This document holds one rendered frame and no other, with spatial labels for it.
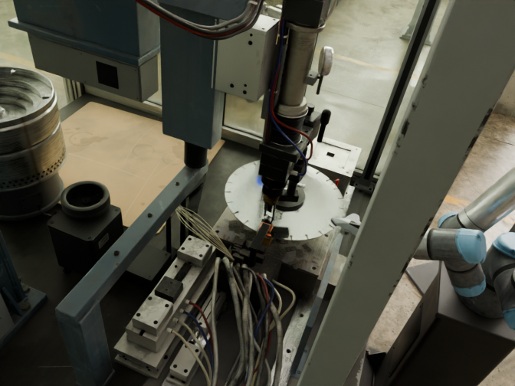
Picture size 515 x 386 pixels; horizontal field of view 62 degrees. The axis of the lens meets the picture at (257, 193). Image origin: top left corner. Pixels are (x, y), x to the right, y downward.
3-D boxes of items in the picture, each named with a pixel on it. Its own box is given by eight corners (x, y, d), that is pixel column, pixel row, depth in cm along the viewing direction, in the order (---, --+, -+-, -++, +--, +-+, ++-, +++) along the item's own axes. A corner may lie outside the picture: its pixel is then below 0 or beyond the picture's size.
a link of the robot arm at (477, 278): (480, 261, 110) (471, 232, 104) (491, 297, 102) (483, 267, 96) (447, 267, 113) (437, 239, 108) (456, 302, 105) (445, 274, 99)
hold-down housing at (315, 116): (290, 169, 107) (306, 96, 94) (307, 177, 106) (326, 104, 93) (279, 179, 103) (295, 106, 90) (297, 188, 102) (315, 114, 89)
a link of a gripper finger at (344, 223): (338, 210, 117) (369, 227, 114) (329, 221, 113) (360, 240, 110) (342, 201, 115) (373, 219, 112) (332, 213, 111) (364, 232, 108)
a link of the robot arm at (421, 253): (430, 266, 100) (423, 237, 97) (410, 265, 103) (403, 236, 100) (438, 248, 105) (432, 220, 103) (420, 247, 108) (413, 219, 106)
